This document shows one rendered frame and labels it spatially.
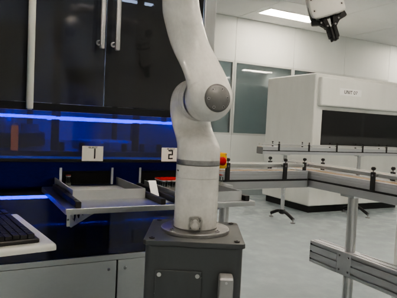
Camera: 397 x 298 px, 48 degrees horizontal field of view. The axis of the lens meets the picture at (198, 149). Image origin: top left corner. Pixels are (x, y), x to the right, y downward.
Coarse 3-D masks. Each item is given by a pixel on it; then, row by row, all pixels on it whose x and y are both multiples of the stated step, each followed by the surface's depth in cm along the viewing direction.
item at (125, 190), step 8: (64, 184) 164; (112, 184) 193; (120, 184) 189; (128, 184) 179; (72, 192) 152; (80, 192) 153; (88, 192) 154; (96, 192) 156; (104, 192) 157; (112, 192) 158; (120, 192) 160; (128, 192) 161; (136, 192) 162; (144, 192) 164
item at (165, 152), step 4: (164, 148) 194; (168, 148) 195; (172, 148) 196; (176, 148) 197; (164, 152) 195; (168, 152) 195; (176, 152) 197; (164, 156) 195; (172, 156) 196; (176, 156) 197; (164, 160) 195; (168, 160) 196; (172, 160) 196; (176, 160) 197
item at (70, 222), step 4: (68, 216) 177; (72, 216) 175; (76, 216) 168; (80, 216) 162; (84, 216) 156; (88, 216) 152; (68, 220) 177; (72, 220) 174; (76, 220) 167; (80, 220) 162; (68, 224) 177; (72, 224) 173
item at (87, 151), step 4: (84, 148) 178; (88, 148) 179; (92, 148) 180; (96, 148) 181; (100, 148) 181; (84, 152) 179; (88, 152) 179; (92, 152) 180; (96, 152) 181; (100, 152) 182; (84, 156) 179; (88, 156) 179; (92, 156) 180; (96, 156) 181; (100, 156) 182; (84, 160) 179; (88, 160) 179; (92, 160) 180; (96, 160) 181; (100, 160) 182
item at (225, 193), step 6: (144, 180) 187; (162, 186) 171; (222, 186) 181; (168, 192) 165; (174, 192) 161; (222, 192) 165; (228, 192) 167; (234, 192) 168; (240, 192) 169; (222, 198) 166; (228, 198) 167; (234, 198) 168; (240, 198) 169
